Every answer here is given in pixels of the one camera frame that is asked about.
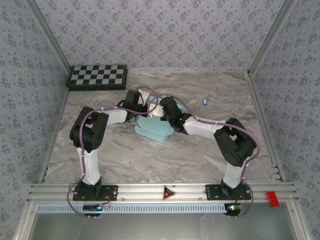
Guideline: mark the black grey chessboard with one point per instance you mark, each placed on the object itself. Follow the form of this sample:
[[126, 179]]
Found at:
[[97, 76]]

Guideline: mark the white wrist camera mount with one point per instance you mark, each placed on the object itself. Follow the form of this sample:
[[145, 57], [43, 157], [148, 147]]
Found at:
[[157, 111], [144, 94]]

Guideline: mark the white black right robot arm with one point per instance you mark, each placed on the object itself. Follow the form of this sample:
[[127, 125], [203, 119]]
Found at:
[[200, 127]]

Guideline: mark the grey metal bottom panel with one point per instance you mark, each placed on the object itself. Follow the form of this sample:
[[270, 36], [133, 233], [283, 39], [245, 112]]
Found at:
[[162, 227]]

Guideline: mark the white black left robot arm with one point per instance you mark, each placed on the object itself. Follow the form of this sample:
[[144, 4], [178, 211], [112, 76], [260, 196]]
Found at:
[[90, 162]]

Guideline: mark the blue plastic key tag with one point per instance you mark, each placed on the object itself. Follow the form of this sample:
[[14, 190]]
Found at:
[[205, 101]]

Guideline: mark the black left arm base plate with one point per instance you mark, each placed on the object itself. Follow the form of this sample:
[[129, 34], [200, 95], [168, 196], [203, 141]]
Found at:
[[110, 192]]

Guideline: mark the mint green paper box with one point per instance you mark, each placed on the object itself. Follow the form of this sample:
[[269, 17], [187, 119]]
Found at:
[[155, 130]]

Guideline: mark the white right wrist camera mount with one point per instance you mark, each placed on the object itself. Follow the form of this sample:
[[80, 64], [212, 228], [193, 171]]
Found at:
[[157, 111]]

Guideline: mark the red black triangle emblem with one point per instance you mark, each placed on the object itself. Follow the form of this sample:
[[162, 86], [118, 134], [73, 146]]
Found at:
[[169, 193]]

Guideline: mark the aluminium left side rail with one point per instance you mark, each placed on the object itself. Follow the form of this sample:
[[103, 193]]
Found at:
[[56, 132]]

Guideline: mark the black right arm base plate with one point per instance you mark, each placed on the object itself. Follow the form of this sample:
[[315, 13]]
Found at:
[[212, 192]]

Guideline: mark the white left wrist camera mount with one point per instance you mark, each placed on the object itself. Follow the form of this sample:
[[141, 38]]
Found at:
[[144, 94]]

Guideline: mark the aluminium front frame rail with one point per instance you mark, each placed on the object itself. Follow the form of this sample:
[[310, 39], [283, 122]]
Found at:
[[142, 191]]

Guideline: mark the aluminium left corner post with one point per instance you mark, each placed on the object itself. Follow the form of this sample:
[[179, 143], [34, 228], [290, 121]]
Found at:
[[48, 37]]

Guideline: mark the aluminium right corner post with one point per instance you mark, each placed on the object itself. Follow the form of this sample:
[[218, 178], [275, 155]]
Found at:
[[272, 37]]

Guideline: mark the aluminium corner post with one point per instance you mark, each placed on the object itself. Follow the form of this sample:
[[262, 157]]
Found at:
[[48, 37], [272, 37]]

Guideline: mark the aluminium right side rail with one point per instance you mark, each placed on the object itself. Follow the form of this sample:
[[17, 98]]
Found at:
[[265, 125]]

